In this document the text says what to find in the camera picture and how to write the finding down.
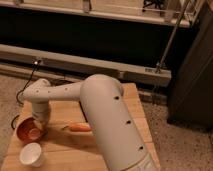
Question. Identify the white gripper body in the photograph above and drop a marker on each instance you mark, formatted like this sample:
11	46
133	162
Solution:
41	111

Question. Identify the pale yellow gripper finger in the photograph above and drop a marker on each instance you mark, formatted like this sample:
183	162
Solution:
41	125

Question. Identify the orange ceramic bowl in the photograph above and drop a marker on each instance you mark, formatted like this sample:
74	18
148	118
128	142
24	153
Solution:
27	131

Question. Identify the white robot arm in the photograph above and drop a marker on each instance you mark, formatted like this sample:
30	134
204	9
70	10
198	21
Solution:
101	98

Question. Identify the white paper cup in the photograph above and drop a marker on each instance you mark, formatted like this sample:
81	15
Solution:
31	155

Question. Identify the orange carrot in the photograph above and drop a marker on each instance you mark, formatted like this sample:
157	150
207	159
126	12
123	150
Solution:
77	127

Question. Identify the metal pole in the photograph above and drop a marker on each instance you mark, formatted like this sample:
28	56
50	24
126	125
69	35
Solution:
160	64

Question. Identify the grey baseboard rail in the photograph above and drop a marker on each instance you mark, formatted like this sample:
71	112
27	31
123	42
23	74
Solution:
142	74

